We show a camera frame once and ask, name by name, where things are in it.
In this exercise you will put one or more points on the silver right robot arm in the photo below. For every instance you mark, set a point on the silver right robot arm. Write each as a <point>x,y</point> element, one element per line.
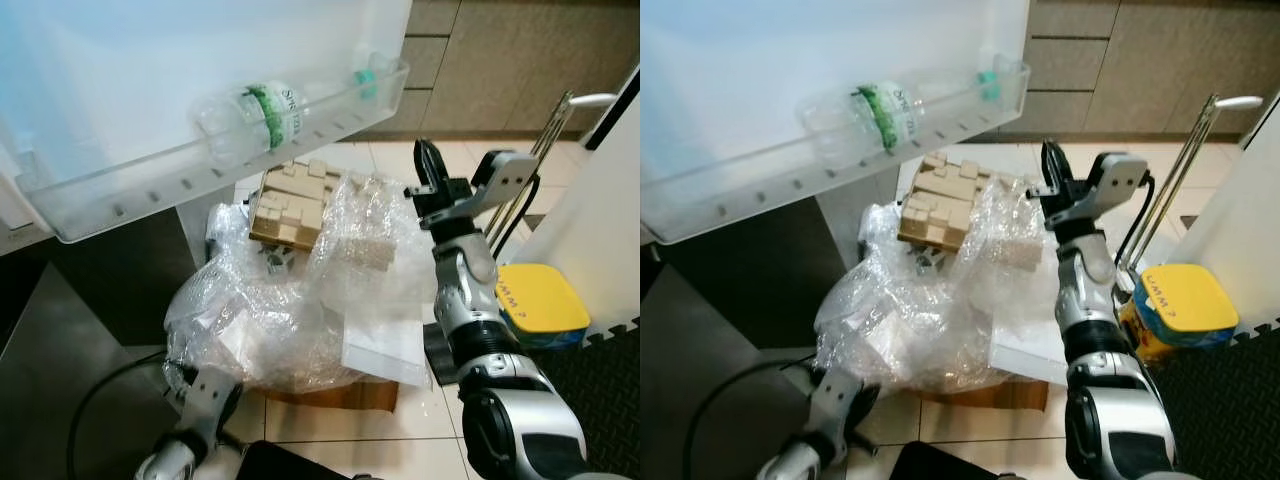
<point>520,420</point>
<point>1115,420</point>

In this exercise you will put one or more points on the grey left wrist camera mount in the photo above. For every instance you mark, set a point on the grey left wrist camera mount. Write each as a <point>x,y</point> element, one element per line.
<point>215,395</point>
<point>840,400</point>

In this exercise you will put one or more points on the yellow-lid blue container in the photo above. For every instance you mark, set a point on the yellow-lid blue container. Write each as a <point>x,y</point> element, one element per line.
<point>1185,300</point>
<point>540,295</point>

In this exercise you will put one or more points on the brown pulp packing insert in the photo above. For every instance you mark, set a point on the brown pulp packing insert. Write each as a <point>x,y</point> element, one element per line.
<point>940,205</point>
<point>290,205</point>

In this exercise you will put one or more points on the black interlocking foam mat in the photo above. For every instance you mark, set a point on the black interlocking foam mat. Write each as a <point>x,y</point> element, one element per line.
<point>600,400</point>
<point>1230,410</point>

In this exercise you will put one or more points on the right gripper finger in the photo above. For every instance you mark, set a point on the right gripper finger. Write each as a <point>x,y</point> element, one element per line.
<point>1050,165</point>
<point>442,175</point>
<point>425,165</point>
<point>1067,175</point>

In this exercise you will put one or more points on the grey kitchen cabinets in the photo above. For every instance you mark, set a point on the grey kitchen cabinets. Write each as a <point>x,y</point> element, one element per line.
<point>520,60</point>
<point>1150,60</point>

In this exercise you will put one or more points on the black flat pad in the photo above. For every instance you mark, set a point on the black flat pad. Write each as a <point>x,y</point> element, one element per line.
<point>290,465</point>
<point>940,465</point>

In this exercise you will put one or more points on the large brown cardboard box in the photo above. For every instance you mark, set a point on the large brown cardboard box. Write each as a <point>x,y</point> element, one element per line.
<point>340,395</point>
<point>985,395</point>

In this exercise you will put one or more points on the clear green-label water bottle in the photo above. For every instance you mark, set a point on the clear green-label water bottle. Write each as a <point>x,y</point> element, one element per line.
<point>270,115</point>
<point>890,115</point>

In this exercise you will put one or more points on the white flat board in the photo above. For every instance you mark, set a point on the white flat board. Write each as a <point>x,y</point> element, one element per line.
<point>385,350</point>
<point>1025,350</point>

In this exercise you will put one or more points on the clear plastic wrap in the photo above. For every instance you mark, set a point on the clear plastic wrap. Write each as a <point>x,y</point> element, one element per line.
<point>260,320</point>
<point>900,320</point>

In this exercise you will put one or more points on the small black plate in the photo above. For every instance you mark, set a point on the small black plate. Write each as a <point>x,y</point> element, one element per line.
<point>437,350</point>

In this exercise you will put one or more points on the clear fridge door shelf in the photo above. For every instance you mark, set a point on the clear fridge door shelf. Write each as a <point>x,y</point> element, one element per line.
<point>760,195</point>
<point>130,195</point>

